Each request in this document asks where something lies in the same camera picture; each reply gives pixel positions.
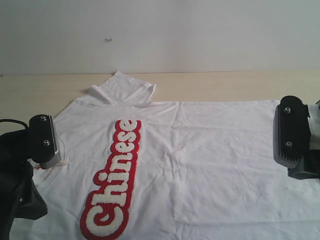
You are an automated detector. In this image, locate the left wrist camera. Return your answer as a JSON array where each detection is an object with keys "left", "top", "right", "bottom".
[{"left": 28, "top": 114, "right": 61, "bottom": 170}]

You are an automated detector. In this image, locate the small white wall peg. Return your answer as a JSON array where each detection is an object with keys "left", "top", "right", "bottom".
[{"left": 105, "top": 37, "right": 113, "bottom": 43}]

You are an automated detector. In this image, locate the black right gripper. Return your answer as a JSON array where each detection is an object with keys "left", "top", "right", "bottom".
[{"left": 287, "top": 102, "right": 320, "bottom": 180}]

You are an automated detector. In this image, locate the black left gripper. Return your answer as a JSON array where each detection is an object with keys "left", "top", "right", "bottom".
[{"left": 0, "top": 127, "right": 48, "bottom": 240}]

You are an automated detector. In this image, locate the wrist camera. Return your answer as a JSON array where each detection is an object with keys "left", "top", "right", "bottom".
[
  {"left": 28, "top": 114, "right": 61, "bottom": 170},
  {"left": 273, "top": 95, "right": 311, "bottom": 169}
]

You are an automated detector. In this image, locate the black left camera cable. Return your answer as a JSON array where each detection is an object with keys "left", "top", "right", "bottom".
[{"left": 0, "top": 119, "right": 29, "bottom": 133}]

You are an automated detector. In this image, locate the white t-shirt red lettering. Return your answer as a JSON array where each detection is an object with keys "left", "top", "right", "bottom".
[{"left": 10, "top": 72, "right": 320, "bottom": 240}]

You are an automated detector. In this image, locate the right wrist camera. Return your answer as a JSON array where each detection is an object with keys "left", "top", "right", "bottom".
[{"left": 273, "top": 95, "right": 311, "bottom": 169}]

